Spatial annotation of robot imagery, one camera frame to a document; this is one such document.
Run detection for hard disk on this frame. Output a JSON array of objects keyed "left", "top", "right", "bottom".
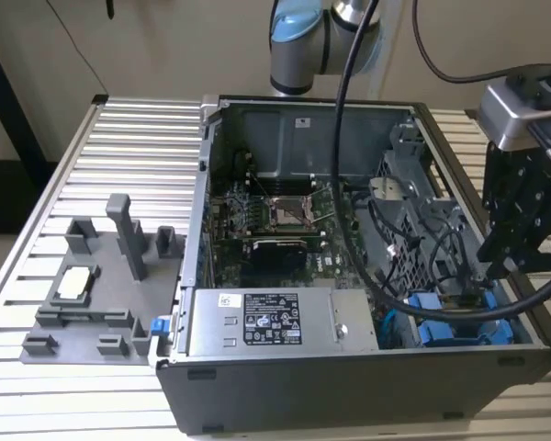
[{"left": 406, "top": 289, "right": 512, "bottom": 322}]

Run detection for metal disk bay cage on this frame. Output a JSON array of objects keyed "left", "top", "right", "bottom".
[{"left": 369, "top": 114, "right": 488, "bottom": 295}]

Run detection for empty blue disk carrier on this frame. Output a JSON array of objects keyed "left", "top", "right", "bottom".
[{"left": 417, "top": 320, "right": 515, "bottom": 346}]

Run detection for CPU socket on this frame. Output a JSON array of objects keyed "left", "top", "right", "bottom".
[{"left": 268, "top": 195, "right": 325, "bottom": 231}]

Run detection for black graphics card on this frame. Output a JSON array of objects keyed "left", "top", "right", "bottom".
[{"left": 243, "top": 234, "right": 326, "bottom": 277}]

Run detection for locking lever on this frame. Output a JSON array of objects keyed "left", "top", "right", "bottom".
[{"left": 249, "top": 169, "right": 279, "bottom": 210}]

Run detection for dark grey PC case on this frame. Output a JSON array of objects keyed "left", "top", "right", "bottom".
[{"left": 155, "top": 94, "right": 551, "bottom": 435}]

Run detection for green motherboard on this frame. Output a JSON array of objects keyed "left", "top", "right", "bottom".
[{"left": 208, "top": 176, "right": 373, "bottom": 295}]

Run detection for silver power supply unit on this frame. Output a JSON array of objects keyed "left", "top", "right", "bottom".
[{"left": 183, "top": 288, "right": 380, "bottom": 357}]

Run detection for grey parts rack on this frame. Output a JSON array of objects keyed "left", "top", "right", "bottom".
[{"left": 21, "top": 192, "right": 187, "bottom": 368}]

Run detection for silver CPU chip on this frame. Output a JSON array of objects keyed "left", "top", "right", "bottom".
[{"left": 57, "top": 266, "right": 96, "bottom": 298}]

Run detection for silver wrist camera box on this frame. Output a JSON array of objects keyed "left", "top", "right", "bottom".
[{"left": 476, "top": 75, "right": 551, "bottom": 152}]

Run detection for black disk wire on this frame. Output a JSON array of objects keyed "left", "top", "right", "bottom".
[{"left": 429, "top": 224, "right": 492, "bottom": 304}]

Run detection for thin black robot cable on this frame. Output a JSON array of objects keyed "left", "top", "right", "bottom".
[{"left": 411, "top": 0, "right": 551, "bottom": 85}]

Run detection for blue disk wire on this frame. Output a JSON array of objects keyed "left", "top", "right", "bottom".
[{"left": 377, "top": 310, "right": 399, "bottom": 348}]

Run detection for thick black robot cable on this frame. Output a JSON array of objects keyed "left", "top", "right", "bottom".
[{"left": 332, "top": 0, "right": 551, "bottom": 322}]

